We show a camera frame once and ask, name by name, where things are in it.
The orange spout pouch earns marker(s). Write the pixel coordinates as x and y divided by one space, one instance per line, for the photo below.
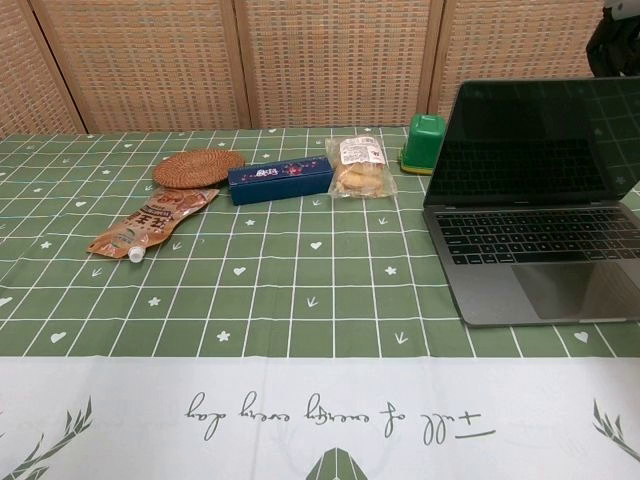
145 225

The bamboo folding screen panel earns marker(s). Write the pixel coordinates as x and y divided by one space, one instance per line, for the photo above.
510 45
25 75
150 65
340 65

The green checked tablecloth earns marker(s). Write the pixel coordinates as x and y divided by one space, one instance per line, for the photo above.
300 310

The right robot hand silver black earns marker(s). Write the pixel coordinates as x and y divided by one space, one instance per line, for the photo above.
617 45

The silver laptop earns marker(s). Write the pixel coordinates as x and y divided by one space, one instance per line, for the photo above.
540 240

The dark blue rectangular box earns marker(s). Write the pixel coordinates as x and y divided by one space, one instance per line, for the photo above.
280 182

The green plastic container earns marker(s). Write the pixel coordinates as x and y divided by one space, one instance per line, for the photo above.
422 145

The round woven rattan coaster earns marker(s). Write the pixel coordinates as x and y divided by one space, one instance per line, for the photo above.
197 167

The clear bag of bread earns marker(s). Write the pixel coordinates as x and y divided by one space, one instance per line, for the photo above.
361 167

